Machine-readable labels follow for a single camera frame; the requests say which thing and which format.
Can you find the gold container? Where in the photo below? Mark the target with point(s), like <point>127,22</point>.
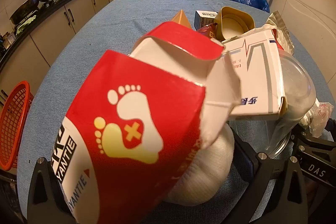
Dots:
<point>236,16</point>

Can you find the red snack wrapper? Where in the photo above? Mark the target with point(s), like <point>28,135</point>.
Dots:
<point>208,30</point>

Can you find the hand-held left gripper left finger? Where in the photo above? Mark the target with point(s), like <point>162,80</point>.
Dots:
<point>44,187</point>

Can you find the white box with blue lines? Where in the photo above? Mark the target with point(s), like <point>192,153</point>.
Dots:
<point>262,69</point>

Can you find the plastic bag with red print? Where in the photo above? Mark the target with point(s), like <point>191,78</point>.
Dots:
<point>320,116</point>

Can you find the blue tablecloth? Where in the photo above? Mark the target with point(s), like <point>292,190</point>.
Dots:
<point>118,19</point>

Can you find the clear plastic container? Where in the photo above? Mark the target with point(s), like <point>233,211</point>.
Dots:
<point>294,98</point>

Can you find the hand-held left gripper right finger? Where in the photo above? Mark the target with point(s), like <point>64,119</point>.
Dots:
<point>248,163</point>

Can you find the dark wok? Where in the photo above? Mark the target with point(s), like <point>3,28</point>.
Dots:
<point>23,8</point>

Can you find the green cloth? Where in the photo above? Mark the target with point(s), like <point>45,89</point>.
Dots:
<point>25,24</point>

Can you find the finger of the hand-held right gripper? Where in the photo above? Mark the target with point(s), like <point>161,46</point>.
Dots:
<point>315,144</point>

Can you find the silver foil packet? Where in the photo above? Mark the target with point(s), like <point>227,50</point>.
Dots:
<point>282,29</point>

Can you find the white foam wrap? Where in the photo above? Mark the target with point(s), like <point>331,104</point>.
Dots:
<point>204,174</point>

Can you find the red and white packet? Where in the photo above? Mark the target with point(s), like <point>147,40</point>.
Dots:
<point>278,40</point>

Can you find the red box with footprint print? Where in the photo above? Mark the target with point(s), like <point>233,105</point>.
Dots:
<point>144,108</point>

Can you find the red plastic basket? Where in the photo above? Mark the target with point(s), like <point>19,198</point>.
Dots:
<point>13,121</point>

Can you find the small blue box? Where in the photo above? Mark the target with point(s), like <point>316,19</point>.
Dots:
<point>203,19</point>

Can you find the beige lower kitchen cabinets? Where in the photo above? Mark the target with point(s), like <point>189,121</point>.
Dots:
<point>78,8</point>

